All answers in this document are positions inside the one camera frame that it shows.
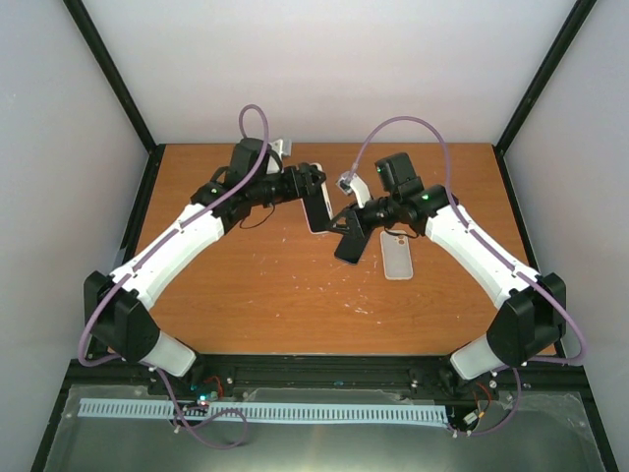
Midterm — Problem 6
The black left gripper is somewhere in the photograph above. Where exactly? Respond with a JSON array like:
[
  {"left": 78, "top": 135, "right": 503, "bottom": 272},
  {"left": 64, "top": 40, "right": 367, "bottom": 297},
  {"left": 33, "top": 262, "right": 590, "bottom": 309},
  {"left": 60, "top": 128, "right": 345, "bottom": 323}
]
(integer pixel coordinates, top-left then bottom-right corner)
[{"left": 250, "top": 163, "right": 326, "bottom": 207}]

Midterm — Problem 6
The small black phone white case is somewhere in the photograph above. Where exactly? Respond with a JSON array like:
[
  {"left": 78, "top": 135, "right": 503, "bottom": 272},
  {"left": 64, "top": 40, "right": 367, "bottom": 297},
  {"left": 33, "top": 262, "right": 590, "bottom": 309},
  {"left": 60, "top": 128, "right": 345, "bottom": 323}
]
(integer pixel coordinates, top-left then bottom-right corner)
[{"left": 302, "top": 182, "right": 333, "bottom": 234}]

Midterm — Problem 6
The white silicone phone case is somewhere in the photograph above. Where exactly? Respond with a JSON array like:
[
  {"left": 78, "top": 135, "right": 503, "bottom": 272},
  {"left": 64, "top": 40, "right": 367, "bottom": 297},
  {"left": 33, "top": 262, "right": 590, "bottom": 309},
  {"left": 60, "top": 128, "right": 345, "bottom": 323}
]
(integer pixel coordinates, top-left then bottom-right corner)
[{"left": 379, "top": 231, "right": 414, "bottom": 281}]

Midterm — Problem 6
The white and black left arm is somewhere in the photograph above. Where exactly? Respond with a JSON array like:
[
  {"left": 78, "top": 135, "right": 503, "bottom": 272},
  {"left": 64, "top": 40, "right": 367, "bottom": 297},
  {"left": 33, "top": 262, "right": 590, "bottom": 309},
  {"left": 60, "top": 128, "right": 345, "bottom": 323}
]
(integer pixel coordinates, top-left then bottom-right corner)
[{"left": 79, "top": 138, "right": 331, "bottom": 396}]

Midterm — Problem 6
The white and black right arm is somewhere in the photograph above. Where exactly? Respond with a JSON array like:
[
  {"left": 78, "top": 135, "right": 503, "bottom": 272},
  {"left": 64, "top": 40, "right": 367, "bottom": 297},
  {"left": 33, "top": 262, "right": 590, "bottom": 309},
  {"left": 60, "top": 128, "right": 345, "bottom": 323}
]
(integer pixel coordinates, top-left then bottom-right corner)
[{"left": 328, "top": 153, "right": 566, "bottom": 381}]

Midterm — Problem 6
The grey metal front plate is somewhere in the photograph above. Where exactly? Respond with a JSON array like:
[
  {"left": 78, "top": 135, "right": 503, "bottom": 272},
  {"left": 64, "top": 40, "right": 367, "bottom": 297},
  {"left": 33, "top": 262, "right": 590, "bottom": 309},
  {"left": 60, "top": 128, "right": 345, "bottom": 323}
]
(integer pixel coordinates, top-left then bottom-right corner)
[{"left": 43, "top": 386, "right": 604, "bottom": 471}]

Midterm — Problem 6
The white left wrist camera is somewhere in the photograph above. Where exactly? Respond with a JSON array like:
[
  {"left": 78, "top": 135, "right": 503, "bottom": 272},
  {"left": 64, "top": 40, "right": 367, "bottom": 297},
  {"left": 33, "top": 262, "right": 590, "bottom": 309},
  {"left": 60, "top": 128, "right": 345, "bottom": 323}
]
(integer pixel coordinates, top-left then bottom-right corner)
[{"left": 266, "top": 139, "right": 292, "bottom": 174}]

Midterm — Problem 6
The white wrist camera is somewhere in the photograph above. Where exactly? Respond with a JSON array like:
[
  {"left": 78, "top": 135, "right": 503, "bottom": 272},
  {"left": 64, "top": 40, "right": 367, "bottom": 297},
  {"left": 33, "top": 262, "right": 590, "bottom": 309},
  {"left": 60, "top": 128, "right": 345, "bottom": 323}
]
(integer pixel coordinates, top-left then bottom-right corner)
[
  {"left": 336, "top": 171, "right": 372, "bottom": 208},
  {"left": 266, "top": 139, "right": 292, "bottom": 174}
]

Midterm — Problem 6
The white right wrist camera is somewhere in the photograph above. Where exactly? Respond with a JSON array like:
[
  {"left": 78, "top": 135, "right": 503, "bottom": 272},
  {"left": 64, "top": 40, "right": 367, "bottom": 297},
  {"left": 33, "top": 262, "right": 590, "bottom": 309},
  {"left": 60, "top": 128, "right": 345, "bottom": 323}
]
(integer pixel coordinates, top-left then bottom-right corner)
[{"left": 336, "top": 171, "right": 372, "bottom": 208}]

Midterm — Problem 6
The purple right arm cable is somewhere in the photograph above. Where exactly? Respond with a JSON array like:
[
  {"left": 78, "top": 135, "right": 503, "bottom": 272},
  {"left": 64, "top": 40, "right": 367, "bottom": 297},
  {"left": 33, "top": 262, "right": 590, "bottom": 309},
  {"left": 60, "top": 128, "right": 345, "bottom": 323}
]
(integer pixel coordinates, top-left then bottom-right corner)
[{"left": 348, "top": 115, "right": 588, "bottom": 438}]

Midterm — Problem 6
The black aluminium frame rail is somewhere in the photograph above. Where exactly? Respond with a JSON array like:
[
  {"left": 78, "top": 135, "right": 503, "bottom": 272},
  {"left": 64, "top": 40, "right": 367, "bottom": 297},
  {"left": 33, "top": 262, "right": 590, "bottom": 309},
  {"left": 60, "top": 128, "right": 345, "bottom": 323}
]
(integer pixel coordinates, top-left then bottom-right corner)
[{"left": 63, "top": 355, "right": 591, "bottom": 403}]

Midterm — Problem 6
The light blue slotted cable duct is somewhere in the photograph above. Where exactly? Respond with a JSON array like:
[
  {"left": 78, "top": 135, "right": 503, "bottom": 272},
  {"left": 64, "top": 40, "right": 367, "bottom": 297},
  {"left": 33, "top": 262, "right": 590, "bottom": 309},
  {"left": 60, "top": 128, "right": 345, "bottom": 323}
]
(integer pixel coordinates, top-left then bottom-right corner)
[{"left": 77, "top": 398, "right": 448, "bottom": 428}]

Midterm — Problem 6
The black left corner post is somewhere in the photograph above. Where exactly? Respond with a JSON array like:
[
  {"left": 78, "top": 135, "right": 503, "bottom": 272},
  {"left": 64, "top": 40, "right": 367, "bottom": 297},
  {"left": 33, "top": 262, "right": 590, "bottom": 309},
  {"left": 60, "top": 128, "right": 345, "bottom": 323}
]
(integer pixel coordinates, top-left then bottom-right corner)
[{"left": 63, "top": 0, "right": 161, "bottom": 154}]

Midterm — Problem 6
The black corner post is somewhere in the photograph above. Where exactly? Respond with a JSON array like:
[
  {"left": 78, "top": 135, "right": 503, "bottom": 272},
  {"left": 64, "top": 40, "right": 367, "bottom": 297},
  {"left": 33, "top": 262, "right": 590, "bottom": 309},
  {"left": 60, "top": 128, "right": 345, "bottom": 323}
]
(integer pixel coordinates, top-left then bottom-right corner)
[
  {"left": 494, "top": 0, "right": 598, "bottom": 156},
  {"left": 63, "top": 0, "right": 161, "bottom": 154}
]

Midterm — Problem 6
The black right corner post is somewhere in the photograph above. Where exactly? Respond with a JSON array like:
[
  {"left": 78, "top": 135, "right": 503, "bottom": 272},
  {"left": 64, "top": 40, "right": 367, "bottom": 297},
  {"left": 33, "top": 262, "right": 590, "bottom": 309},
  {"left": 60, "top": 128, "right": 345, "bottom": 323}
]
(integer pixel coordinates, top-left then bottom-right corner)
[{"left": 494, "top": 0, "right": 598, "bottom": 156}]

